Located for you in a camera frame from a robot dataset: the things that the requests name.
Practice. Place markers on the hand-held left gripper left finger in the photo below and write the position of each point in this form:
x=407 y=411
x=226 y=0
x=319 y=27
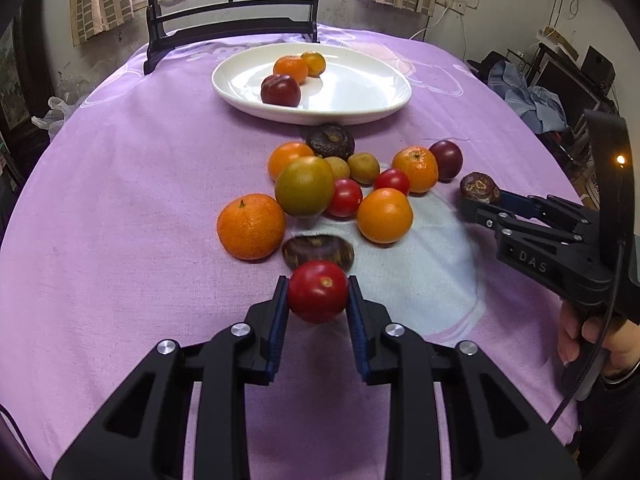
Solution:
x=278 y=330

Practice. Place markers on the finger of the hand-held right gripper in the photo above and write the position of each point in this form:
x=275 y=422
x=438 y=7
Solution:
x=515 y=202
x=480 y=212

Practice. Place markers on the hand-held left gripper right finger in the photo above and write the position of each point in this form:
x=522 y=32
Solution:
x=359 y=340

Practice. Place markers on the brown water chestnut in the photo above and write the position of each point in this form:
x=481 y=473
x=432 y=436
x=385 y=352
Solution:
x=330 y=140
x=310 y=250
x=477 y=186

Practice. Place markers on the red tomato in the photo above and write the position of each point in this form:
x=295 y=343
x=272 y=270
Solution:
x=346 y=197
x=318 y=291
x=393 y=181

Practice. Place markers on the dark red plum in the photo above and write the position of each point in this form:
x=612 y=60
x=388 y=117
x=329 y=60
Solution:
x=446 y=160
x=280 y=90

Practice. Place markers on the smooth orange tomato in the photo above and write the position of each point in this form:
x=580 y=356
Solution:
x=384 y=215

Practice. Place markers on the green-brown tomato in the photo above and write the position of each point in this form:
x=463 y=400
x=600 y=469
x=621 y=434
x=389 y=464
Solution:
x=304 y=186

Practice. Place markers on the white oval plate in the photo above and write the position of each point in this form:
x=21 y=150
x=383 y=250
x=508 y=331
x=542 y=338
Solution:
x=350 y=90

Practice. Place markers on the person's right forearm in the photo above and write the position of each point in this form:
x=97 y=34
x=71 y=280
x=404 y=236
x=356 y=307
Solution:
x=615 y=410

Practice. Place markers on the person's right hand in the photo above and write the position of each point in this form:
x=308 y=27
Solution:
x=625 y=347

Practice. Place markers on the blue clothing pile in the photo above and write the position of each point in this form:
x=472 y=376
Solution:
x=535 y=102

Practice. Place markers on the large orange mandarin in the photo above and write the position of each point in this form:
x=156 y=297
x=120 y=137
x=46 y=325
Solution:
x=251 y=226

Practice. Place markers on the small green kiwi berry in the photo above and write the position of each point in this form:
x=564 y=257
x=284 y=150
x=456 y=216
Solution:
x=339 y=166
x=363 y=167

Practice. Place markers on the black speaker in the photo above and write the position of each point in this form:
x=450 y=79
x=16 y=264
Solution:
x=599 y=67

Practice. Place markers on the purple tablecloth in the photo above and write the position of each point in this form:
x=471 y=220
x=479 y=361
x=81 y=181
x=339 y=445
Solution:
x=125 y=260

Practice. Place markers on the small orange-yellow tomato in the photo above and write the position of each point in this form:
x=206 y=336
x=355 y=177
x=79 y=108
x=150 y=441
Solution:
x=315 y=63

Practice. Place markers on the white plastic bag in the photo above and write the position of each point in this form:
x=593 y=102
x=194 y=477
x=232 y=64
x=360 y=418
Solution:
x=55 y=117

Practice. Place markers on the black round painted table screen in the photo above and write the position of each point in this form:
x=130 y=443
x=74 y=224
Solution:
x=160 y=35

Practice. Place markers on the dark wooden cabinet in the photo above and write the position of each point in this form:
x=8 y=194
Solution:
x=20 y=110

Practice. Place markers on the white wall socket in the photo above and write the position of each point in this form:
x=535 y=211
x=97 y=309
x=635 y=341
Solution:
x=450 y=1

